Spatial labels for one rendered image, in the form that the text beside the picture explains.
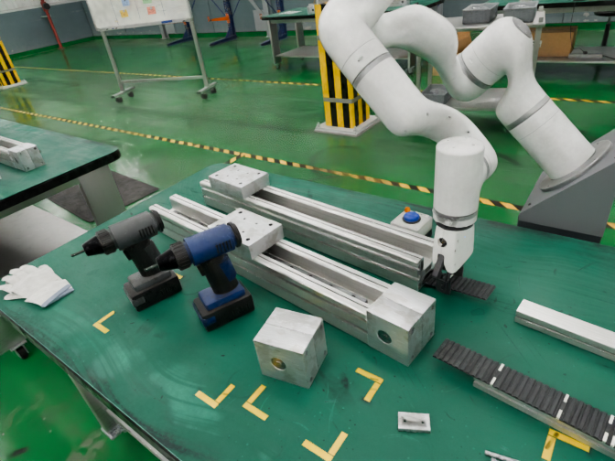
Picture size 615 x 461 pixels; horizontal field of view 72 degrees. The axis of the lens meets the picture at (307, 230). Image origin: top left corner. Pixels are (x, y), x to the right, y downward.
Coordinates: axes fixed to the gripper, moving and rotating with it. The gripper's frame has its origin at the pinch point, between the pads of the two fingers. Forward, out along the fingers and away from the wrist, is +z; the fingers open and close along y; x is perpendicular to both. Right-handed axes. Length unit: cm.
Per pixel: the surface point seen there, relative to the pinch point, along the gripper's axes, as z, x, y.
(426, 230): -0.2, 13.3, 14.0
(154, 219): -17, 54, -36
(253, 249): -7.7, 37.2, -23.2
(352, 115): 64, 210, 237
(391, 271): -0.1, 11.9, -4.9
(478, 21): -7, 116, 278
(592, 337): 0.1, -27.6, -1.0
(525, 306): 0.1, -15.8, 0.2
